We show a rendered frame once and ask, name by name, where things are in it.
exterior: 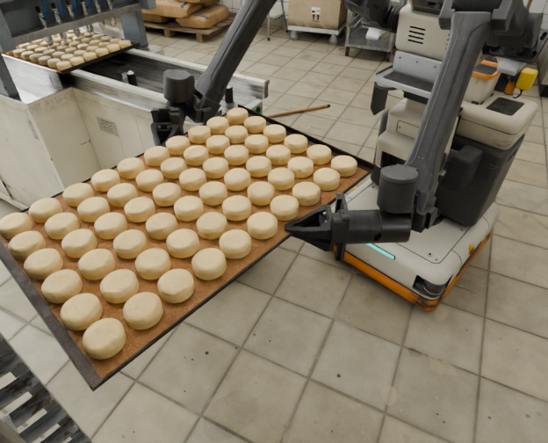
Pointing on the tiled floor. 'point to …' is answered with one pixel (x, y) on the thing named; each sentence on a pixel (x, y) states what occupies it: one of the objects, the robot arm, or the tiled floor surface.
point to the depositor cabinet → (35, 139)
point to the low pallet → (191, 28)
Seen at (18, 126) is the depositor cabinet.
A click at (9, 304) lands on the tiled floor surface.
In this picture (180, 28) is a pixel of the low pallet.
